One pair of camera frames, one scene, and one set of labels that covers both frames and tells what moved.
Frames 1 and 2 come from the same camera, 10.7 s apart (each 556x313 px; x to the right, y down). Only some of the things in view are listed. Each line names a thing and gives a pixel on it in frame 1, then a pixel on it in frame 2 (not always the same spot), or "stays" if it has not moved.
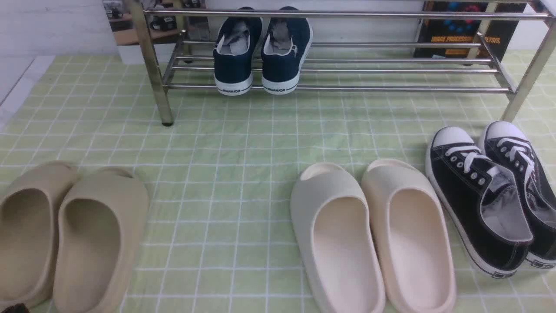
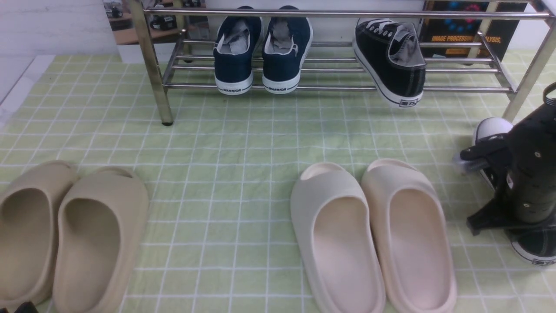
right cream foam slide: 414,236 stays
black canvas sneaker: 485,205 -> 390,52
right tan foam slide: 102,219 stays
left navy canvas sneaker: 234,51 stays
